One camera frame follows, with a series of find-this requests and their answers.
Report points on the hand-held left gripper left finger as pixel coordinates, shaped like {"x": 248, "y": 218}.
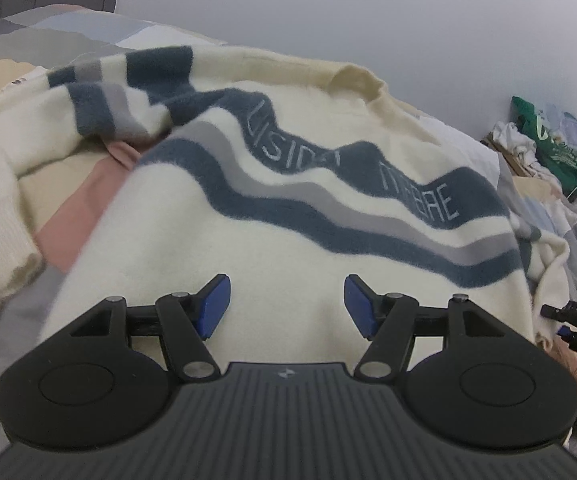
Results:
{"x": 213, "y": 305}

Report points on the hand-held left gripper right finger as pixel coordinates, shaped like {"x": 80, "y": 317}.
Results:
{"x": 361, "y": 305}

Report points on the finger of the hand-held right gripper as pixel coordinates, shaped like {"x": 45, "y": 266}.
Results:
{"x": 554, "y": 312}
{"x": 571, "y": 339}

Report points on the cream striped knit sweater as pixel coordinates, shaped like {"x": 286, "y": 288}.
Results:
{"x": 293, "y": 220}

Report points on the white crumpled clothes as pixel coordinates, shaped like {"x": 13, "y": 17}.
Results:
{"x": 511, "y": 142}

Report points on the green shopping bag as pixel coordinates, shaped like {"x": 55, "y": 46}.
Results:
{"x": 563, "y": 160}

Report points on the patchwork bed cover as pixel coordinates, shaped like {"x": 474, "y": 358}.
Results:
{"x": 68, "y": 220}

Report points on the clear plastic packets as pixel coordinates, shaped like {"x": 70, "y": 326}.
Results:
{"x": 571, "y": 125}

